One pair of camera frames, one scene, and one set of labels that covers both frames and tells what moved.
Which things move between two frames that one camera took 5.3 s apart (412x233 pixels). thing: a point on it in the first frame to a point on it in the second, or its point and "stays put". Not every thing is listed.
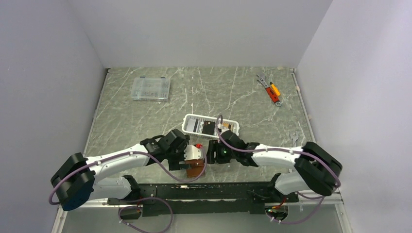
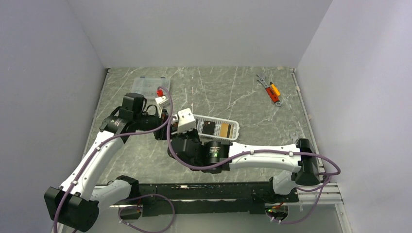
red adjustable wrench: x=275 y=98 stays put
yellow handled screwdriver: x=275 y=89 stays put
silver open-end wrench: x=294 y=139 stays put
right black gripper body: x=222 y=155 to x=192 y=134
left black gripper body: x=175 y=156 to x=149 y=122
